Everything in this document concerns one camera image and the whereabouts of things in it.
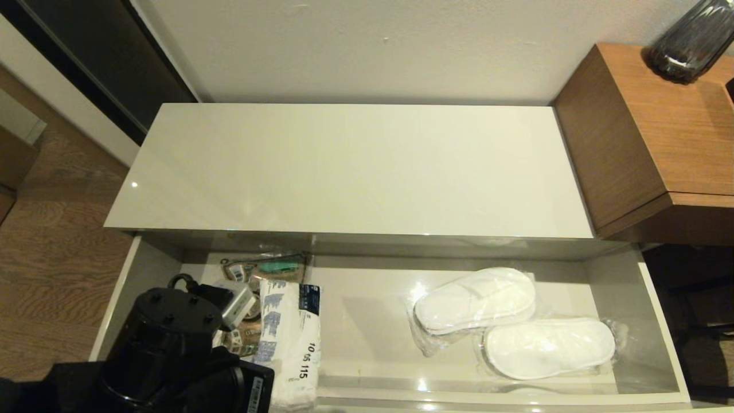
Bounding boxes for white tissue pack blue print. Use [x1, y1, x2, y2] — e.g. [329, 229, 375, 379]
[252, 279, 322, 411]

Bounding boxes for white slipper in plastic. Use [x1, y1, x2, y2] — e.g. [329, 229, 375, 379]
[473, 317, 628, 382]
[404, 267, 538, 356]

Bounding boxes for white glossy low cabinet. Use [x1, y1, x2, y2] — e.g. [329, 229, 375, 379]
[102, 102, 597, 240]

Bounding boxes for white door frame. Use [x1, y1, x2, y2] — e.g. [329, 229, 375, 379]
[0, 14, 141, 169]

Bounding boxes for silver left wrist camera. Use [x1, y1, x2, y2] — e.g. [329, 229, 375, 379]
[221, 284, 257, 332]

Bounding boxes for brown grain bag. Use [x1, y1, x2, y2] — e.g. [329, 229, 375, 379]
[221, 252, 310, 356]

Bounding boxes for black door panel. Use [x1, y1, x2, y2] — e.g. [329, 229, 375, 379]
[0, 0, 198, 147]

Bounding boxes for dark ribbed glass vase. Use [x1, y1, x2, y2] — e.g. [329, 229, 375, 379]
[648, 0, 734, 85]

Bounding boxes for brown wooden desk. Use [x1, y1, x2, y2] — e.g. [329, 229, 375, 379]
[550, 43, 734, 247]

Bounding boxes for black metal chair legs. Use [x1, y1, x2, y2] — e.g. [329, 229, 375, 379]
[668, 275, 734, 402]

